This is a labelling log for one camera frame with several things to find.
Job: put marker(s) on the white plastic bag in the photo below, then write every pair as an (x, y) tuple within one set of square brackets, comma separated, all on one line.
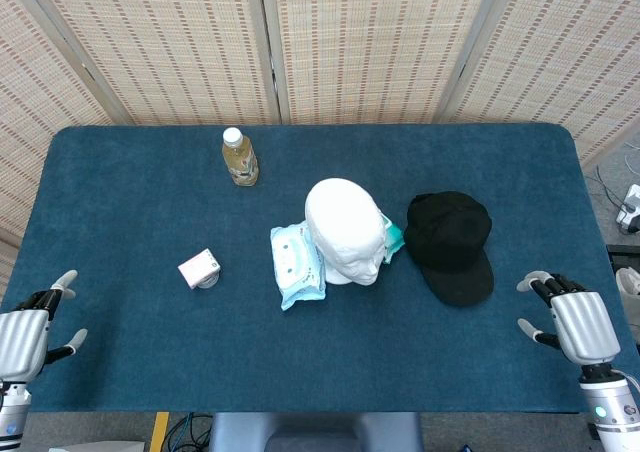
[(631, 297)]

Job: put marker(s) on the small white round jar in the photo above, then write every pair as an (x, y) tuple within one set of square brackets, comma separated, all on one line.
[(210, 283)]

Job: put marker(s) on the light blue wet wipes pack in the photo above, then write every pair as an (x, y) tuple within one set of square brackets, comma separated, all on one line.
[(295, 267)]

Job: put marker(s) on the small drink bottle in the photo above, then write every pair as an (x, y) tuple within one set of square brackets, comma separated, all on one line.
[(241, 162)]

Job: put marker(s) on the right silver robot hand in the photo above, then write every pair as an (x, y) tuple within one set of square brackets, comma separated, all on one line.
[(585, 324)]

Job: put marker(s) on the woven folding screen panel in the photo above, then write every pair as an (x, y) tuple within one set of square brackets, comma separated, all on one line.
[(370, 47), (165, 47), (30, 102), (565, 57)]

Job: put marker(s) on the white flat board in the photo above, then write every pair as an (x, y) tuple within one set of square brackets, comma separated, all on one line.
[(100, 446)]

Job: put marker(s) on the black baseball cap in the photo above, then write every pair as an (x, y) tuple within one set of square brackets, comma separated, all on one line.
[(450, 242)]

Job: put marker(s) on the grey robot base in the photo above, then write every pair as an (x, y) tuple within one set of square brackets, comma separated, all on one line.
[(315, 432)]

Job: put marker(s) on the black floor box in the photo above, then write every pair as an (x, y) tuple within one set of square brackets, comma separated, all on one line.
[(625, 257)]

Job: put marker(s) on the white foam mannequin head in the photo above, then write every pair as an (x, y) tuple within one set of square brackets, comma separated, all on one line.
[(345, 227)]

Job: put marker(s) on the small pink white box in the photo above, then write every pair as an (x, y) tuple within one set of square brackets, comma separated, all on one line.
[(197, 267)]

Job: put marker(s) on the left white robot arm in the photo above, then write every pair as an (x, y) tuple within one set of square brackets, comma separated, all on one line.
[(11, 412)]

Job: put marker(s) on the green tissue pack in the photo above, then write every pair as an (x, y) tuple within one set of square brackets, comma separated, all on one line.
[(394, 239)]

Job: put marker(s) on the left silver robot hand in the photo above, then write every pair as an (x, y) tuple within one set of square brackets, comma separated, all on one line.
[(20, 337)]

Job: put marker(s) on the blue felt table cover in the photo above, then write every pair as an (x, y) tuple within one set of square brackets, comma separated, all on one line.
[(150, 212)]

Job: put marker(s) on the white power adapter device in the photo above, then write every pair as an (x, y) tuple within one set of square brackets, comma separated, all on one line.
[(630, 209)]

